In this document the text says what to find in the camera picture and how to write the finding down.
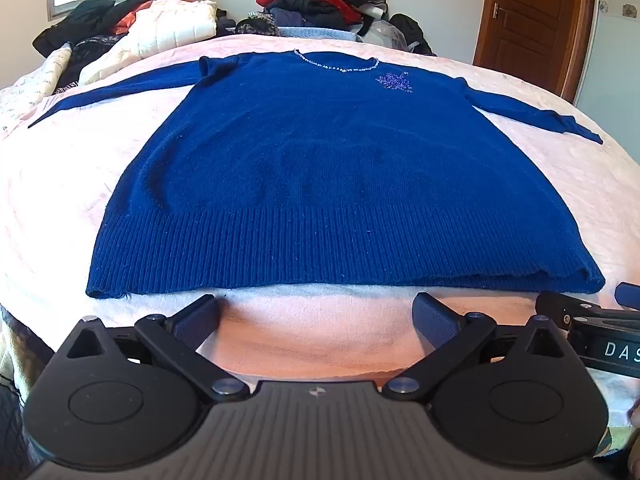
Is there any blue knitted sweater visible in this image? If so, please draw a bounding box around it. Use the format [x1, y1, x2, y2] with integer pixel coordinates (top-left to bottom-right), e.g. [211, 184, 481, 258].
[27, 51, 605, 300]

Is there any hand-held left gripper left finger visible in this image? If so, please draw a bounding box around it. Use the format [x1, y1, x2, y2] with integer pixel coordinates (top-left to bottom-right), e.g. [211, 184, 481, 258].
[59, 294, 249, 402]

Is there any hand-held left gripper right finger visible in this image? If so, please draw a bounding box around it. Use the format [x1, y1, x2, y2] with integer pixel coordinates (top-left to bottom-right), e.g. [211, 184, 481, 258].
[382, 291, 575, 402]

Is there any script printed white cloth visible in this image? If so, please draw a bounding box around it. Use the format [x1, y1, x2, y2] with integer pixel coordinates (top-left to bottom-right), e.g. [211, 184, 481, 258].
[0, 42, 73, 141]

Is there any pink bedspread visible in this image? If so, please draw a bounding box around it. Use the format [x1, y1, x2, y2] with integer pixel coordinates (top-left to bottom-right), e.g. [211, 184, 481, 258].
[0, 35, 640, 391]

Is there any white quilted jacket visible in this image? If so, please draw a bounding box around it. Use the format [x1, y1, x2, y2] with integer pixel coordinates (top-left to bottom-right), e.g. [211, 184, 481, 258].
[79, 0, 218, 86]

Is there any black bag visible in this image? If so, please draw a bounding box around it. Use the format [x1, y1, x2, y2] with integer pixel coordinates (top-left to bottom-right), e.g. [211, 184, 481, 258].
[387, 12, 436, 56]

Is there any dark striped garment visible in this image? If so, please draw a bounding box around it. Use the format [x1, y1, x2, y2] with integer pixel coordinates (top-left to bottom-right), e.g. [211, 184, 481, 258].
[55, 35, 121, 93]

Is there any brown wooden door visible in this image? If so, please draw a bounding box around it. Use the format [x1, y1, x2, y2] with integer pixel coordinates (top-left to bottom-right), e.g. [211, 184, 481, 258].
[472, 0, 598, 106]

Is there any light blue knitted blanket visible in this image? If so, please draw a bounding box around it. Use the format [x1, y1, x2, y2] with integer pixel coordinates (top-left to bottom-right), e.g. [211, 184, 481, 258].
[277, 25, 363, 43]

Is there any black white patterned garment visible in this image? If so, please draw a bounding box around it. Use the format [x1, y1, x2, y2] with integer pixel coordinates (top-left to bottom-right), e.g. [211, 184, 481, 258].
[235, 12, 281, 38]

